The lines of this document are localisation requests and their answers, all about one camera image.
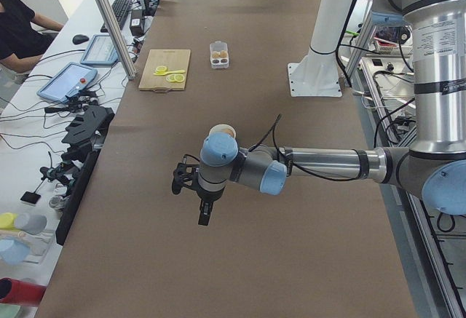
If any light blue cup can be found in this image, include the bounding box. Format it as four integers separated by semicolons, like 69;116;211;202
1;238;30;265

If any aluminium frame post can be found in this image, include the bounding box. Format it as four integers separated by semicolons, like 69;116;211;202
95;0;136;80

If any black keyboard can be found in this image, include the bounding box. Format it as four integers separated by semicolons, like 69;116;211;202
111;0;133;30

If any grey cup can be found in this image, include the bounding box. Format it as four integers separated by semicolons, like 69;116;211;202
14;213;47;235

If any small black square device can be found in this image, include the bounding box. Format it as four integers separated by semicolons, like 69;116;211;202
20;191;41;205

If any lemon slice on knife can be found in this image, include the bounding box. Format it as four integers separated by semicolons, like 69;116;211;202
155;65;167;73

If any black power adapter box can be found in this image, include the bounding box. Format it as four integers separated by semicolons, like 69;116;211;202
130;9;145;37

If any person in black shirt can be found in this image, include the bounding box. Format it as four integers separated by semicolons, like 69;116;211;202
1;0;64;73

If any wooden cutting board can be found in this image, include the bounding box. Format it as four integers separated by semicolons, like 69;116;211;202
138;49;191;92

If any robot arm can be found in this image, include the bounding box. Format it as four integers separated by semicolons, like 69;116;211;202
192;0;465;225

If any black tool rack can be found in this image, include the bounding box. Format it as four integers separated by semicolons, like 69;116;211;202
55;106;114;245

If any red cylinder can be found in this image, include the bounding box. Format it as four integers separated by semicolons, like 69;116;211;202
1;278;47;307

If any yellow plastic knife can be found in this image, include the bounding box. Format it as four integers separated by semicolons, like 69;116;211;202
153;69;186;76

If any teach pendant tablet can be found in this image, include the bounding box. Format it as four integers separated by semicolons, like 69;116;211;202
80;34;118;67
36;63;98;102

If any near teach pendant tablet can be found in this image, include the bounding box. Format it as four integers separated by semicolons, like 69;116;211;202
36;63;98;102

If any far teach pendant tablet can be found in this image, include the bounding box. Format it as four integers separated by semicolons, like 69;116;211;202
80;34;118;67

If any white bowl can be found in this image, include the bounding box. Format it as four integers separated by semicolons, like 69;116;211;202
209;124;237;138

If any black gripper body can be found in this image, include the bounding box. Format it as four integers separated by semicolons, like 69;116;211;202
197;172;224;205

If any yellow cup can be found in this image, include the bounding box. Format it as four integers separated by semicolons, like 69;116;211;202
0;212;18;230

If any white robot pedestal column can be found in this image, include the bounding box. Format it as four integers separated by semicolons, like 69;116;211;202
288;0;354;97

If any black computer mouse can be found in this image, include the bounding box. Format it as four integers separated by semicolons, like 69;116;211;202
72;34;90;45

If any clear plastic egg box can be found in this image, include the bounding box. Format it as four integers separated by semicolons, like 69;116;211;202
210;41;229;69

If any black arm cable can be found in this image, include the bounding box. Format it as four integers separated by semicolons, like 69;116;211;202
249;114;361;181

